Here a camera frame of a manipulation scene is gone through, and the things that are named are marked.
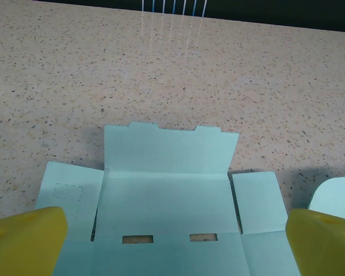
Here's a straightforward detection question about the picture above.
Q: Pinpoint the light teal paper box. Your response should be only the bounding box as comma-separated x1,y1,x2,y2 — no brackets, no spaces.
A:
34,121,345,276

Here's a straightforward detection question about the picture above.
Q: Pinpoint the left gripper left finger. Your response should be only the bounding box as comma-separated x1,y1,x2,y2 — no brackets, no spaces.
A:
0,206,68,276

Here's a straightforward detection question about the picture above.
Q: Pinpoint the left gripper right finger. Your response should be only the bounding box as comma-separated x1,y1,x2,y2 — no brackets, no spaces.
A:
285,208,345,276

